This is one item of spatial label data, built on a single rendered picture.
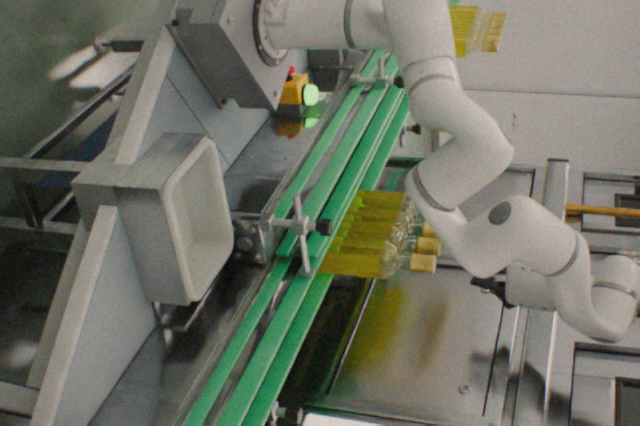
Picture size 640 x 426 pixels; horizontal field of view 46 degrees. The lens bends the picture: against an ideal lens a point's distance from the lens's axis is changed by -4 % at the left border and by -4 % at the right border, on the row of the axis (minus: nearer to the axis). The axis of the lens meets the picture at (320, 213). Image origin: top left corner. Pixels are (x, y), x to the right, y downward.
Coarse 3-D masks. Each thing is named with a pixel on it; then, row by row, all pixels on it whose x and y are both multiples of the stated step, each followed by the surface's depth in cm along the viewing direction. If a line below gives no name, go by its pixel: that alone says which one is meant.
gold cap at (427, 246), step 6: (420, 240) 148; (426, 240) 148; (432, 240) 147; (438, 240) 147; (420, 246) 147; (426, 246) 147; (432, 246) 147; (438, 246) 147; (420, 252) 148; (426, 252) 147; (432, 252) 147; (438, 252) 147
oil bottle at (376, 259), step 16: (336, 240) 148; (352, 240) 148; (368, 240) 147; (336, 256) 146; (352, 256) 144; (368, 256) 143; (384, 256) 143; (320, 272) 149; (336, 272) 148; (352, 272) 146; (368, 272) 145; (384, 272) 144
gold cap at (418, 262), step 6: (414, 258) 143; (420, 258) 143; (426, 258) 142; (432, 258) 142; (414, 264) 143; (420, 264) 142; (426, 264) 142; (432, 264) 142; (414, 270) 143; (420, 270) 143; (426, 270) 142; (432, 270) 142
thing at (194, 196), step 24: (192, 168) 127; (216, 168) 126; (168, 192) 111; (192, 192) 130; (216, 192) 129; (168, 216) 113; (192, 216) 133; (216, 216) 131; (192, 240) 135; (216, 240) 134; (192, 264) 130; (216, 264) 130; (192, 288) 121
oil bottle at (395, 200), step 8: (360, 192) 162; (368, 192) 161; (376, 192) 161; (384, 192) 161; (392, 192) 160; (400, 192) 160; (360, 200) 159; (368, 200) 159; (376, 200) 159; (384, 200) 158; (392, 200) 158; (400, 200) 158; (408, 200) 158; (384, 208) 157; (392, 208) 157; (400, 208) 156; (408, 208) 156
